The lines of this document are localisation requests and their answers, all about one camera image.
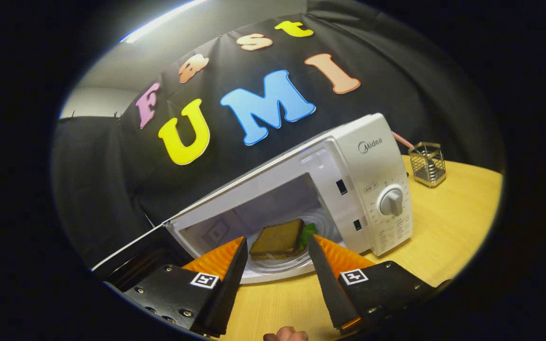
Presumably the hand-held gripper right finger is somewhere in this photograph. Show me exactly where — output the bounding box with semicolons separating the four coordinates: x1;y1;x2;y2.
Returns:
308;234;451;332

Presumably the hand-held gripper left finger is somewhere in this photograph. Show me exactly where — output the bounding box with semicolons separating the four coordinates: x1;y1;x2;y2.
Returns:
122;236;249;338

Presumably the brown bread lettuce sandwich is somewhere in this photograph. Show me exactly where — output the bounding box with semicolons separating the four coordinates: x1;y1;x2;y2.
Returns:
248;219;319;262

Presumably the white microwave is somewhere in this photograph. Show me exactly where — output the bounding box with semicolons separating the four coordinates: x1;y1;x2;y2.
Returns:
91;113;414;292

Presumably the red striped straw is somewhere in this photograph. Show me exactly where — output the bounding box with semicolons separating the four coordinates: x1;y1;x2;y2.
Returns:
391;131;415;150

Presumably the metal wire holder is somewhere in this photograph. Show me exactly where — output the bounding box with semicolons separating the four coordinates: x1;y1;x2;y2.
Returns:
408;142;447;188

